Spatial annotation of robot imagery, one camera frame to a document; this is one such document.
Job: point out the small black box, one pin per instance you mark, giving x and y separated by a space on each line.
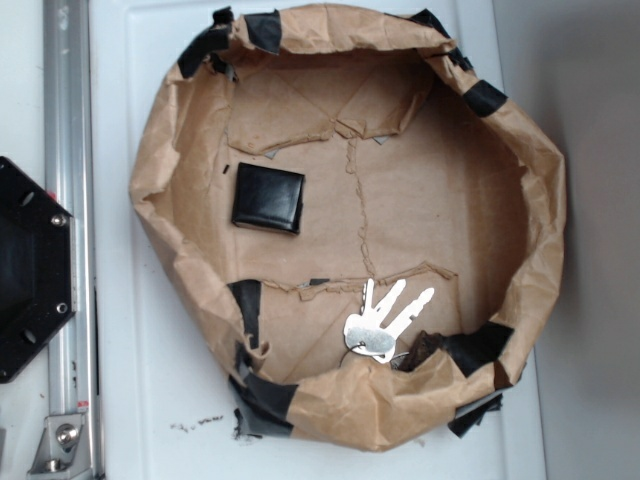
268 198

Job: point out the silver key bunch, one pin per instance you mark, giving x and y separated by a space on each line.
364 332

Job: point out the brown paper bag bin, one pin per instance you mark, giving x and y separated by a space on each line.
414 169

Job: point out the metal corner bracket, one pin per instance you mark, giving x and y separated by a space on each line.
63 451

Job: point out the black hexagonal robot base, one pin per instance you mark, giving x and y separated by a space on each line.
36 269

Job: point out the aluminium extrusion rail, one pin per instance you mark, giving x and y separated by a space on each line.
73 352

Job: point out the dark brown lump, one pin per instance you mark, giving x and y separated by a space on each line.
424 346

